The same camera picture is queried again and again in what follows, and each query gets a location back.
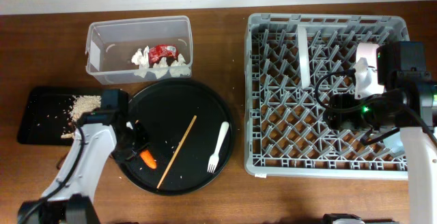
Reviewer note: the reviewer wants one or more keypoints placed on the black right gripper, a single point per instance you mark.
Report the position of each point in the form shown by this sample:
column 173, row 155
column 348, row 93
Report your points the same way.
column 339, row 111

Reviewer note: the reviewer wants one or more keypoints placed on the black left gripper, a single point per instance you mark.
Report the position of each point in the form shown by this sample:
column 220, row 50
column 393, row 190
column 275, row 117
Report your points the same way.
column 140, row 129

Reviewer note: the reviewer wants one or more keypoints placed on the orange carrot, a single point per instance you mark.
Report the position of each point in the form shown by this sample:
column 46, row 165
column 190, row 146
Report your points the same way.
column 148, row 159

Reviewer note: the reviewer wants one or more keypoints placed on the rice and peanut food waste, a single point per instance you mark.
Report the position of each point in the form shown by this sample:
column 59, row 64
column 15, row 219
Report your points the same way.
column 79, row 106

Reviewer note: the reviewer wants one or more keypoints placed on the light blue cup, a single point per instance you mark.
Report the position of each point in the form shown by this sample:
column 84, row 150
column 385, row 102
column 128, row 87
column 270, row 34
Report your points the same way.
column 395, row 145

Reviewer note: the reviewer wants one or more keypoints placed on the white tissue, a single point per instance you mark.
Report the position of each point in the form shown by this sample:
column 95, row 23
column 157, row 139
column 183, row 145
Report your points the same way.
column 175, row 67

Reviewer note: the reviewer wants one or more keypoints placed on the white plastic fork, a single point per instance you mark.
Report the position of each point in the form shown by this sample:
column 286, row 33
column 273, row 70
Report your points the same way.
column 214, row 158

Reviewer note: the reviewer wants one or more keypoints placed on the grey plate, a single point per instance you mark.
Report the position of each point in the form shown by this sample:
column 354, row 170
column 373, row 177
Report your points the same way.
column 303, row 55

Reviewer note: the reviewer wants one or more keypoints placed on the red wrapper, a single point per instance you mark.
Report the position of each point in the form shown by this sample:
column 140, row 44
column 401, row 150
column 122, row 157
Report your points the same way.
column 161, row 50

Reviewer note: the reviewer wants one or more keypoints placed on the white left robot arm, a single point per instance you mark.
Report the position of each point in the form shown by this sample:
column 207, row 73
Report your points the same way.
column 98, row 135

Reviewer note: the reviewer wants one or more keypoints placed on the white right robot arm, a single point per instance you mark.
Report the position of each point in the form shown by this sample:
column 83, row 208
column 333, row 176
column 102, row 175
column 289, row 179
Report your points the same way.
column 394, row 94

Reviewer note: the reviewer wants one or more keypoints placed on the grey plastic dishwasher rack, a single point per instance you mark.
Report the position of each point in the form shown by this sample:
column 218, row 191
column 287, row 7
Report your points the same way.
column 284, row 130

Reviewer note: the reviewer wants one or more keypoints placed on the clear plastic waste bin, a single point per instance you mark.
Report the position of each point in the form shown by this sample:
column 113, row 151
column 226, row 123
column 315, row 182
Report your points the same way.
column 111, row 44

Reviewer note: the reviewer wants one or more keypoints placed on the wooden chopstick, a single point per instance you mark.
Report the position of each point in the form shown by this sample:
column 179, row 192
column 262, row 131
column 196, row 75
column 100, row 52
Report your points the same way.
column 180, row 144

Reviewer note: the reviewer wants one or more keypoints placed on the round black tray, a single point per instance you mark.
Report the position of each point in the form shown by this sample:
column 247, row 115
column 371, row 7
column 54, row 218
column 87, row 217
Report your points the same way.
column 166, row 108

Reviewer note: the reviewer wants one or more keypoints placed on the black rectangular tray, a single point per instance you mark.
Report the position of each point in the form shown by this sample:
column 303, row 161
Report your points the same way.
column 49, row 114

